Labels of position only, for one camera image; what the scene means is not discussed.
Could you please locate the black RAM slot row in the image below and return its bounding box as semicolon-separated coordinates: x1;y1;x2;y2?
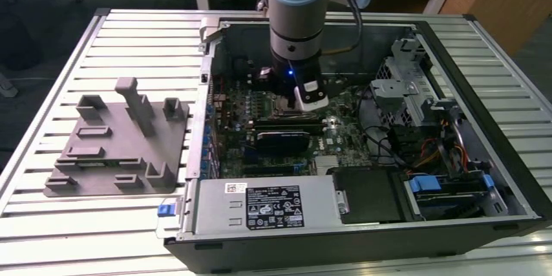
252;117;328;134

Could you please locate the black graphics card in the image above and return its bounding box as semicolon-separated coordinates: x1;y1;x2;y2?
254;130;310;154

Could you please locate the brown wooden cabinet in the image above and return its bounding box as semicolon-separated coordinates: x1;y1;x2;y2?
442;0;552;57

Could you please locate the metal disk bay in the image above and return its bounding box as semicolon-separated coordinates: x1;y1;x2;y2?
402;172;509;222

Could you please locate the black cable bundle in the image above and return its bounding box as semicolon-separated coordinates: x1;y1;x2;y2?
361;125;410;169

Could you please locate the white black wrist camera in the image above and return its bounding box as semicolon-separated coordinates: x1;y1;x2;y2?
292;78;332;112

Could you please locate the white metal foot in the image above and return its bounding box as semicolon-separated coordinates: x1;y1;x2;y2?
0;72;18;98

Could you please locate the orange yellow wire bundle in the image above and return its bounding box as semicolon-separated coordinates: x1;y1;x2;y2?
413;119;470;169

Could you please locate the green motherboard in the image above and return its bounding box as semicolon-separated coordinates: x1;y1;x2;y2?
206;74;376;180

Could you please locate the black open PC case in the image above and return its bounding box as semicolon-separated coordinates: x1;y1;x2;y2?
161;16;552;273

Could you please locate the perforated metal drive cage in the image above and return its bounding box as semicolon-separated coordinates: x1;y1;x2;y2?
370;38;457;128

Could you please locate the black plastic fan shroud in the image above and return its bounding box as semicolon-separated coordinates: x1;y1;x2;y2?
330;165;414;225

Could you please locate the blue disk carrier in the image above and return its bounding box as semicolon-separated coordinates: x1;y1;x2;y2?
406;174;442;195

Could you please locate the metal socket cover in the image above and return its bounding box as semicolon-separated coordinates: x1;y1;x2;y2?
269;94;316;118

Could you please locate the grey parts rack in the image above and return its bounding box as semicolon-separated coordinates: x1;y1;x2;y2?
42;76;193;198

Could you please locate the silver heat sink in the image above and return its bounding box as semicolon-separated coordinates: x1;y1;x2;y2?
316;156;342;175

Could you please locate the grey power supply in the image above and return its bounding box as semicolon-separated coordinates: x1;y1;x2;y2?
189;177;345;237

